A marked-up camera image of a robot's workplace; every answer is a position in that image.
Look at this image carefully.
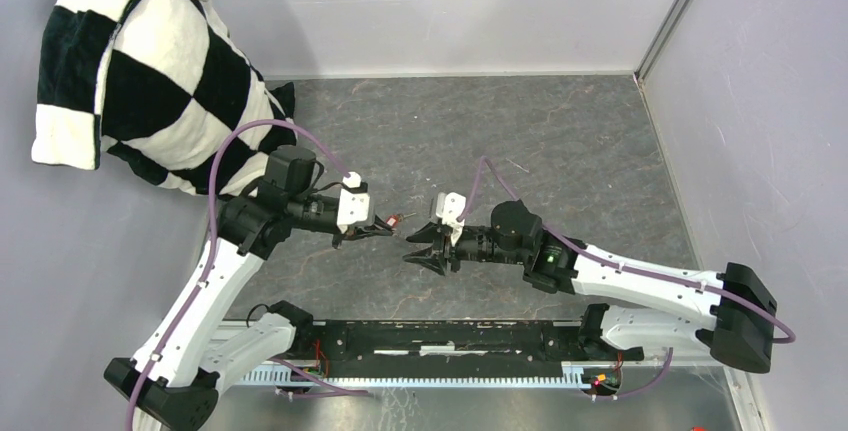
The key with red tag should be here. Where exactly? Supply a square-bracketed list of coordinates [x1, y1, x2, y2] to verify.
[385, 213, 415, 228]

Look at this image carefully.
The aluminium frame rail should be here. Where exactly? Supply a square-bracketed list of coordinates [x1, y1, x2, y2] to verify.
[129, 319, 773, 431]

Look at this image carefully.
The corner aluminium profile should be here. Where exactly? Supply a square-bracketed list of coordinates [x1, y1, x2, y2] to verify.
[633, 0, 692, 87]

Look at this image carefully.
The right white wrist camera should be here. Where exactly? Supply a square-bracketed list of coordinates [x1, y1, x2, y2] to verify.
[431, 192, 466, 245]

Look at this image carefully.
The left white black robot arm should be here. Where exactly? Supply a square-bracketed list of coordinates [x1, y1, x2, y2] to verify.
[104, 146, 393, 430]

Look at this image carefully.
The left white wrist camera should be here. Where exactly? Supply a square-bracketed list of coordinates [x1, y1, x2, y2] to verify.
[336, 171, 374, 233]

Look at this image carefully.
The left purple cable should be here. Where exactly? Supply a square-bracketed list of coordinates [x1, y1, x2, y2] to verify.
[124, 119, 372, 431]

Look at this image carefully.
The white slotted cable duct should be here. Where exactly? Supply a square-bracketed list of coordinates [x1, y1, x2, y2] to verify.
[236, 364, 590, 390]

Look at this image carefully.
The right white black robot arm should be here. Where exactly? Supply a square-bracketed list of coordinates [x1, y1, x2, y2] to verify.
[403, 194, 777, 374]

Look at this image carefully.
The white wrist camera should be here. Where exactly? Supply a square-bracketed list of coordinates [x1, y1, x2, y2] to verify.
[431, 192, 466, 245]
[336, 171, 374, 233]

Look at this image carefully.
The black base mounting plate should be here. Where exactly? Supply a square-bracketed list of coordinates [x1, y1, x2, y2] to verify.
[283, 320, 645, 379]

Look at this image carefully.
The purple cable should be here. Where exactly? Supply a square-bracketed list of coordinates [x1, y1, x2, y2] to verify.
[457, 156, 796, 401]
[124, 119, 372, 431]

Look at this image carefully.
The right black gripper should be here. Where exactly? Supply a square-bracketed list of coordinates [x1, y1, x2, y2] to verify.
[402, 221, 526, 278]

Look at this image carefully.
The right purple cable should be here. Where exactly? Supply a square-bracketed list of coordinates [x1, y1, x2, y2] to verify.
[457, 156, 796, 401]

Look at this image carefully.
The black and white checkered cloth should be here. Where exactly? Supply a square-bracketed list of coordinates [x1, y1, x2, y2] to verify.
[30, 0, 297, 196]

